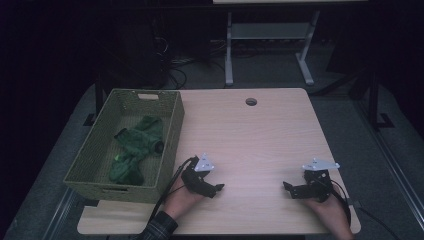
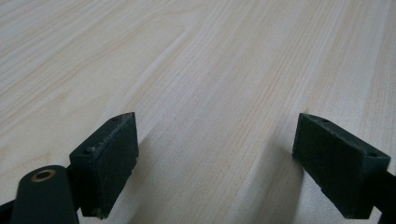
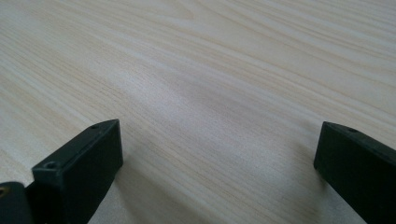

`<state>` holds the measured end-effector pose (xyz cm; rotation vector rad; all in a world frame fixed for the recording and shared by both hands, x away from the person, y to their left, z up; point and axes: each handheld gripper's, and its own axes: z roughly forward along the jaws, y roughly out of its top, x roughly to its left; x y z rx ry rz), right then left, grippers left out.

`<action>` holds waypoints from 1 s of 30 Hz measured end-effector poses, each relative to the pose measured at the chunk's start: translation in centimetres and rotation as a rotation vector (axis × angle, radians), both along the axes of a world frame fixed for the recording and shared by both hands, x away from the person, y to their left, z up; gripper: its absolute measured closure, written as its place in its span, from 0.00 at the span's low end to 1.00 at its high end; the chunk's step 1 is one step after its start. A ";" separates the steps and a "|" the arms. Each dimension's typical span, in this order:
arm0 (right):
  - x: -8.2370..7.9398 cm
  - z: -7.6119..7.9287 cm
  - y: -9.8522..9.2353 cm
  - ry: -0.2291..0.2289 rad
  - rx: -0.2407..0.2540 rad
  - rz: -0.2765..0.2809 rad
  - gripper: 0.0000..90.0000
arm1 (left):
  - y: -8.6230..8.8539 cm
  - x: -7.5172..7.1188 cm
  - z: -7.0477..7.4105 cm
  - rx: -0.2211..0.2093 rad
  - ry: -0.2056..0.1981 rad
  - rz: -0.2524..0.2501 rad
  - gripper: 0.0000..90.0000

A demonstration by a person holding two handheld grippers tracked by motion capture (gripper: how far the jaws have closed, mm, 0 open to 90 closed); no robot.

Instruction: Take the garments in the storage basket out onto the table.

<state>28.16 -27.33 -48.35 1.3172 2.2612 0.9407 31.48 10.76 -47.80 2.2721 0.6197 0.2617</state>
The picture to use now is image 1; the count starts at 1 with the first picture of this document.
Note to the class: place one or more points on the green knitted garment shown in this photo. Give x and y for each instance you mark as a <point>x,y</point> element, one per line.
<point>138,140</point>

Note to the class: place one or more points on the grey tape strip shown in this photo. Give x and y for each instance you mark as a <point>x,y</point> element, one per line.
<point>354,202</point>

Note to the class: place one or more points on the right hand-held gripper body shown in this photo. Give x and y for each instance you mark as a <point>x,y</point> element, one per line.
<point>316,188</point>

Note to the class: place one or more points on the person's right hand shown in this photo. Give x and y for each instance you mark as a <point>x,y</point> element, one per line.
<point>335,213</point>

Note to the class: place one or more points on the person's left hand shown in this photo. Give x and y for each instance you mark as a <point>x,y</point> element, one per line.
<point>181,201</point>

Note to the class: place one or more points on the aluminium floor rail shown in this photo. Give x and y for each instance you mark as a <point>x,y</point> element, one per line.
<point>60,213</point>
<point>393,166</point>

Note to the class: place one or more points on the green woven basket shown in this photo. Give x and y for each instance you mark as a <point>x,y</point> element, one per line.
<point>96,150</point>

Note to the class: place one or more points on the white metal stand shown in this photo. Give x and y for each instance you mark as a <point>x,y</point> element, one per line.
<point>266,31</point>

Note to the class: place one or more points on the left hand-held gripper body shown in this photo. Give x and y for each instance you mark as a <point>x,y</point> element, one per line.
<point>196,181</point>

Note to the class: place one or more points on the black stand post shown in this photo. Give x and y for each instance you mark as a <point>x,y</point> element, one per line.
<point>374,100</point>
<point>98,100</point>

